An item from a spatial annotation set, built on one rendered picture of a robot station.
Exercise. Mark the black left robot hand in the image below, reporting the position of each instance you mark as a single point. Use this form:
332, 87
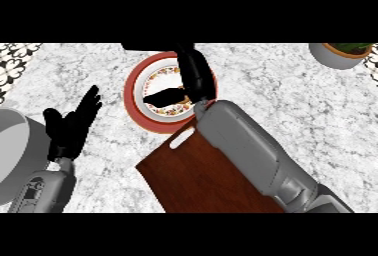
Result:
68, 133

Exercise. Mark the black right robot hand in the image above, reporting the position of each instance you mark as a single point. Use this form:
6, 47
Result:
196, 73

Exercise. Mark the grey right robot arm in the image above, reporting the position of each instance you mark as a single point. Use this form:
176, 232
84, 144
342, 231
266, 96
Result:
245, 146

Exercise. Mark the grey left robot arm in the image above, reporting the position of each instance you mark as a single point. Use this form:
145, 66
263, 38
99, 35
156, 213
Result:
46, 191

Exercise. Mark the red-rimmed floral plate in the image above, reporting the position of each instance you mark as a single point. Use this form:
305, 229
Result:
137, 110

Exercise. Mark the large grey bowl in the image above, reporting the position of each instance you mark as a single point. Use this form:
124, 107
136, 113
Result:
16, 150

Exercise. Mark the grey plant pot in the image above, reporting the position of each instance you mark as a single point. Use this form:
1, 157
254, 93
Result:
332, 60

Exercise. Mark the brown wooden cutting board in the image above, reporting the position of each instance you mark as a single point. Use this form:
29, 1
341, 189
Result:
196, 180

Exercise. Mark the green plant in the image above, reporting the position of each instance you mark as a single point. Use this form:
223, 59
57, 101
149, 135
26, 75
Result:
354, 47

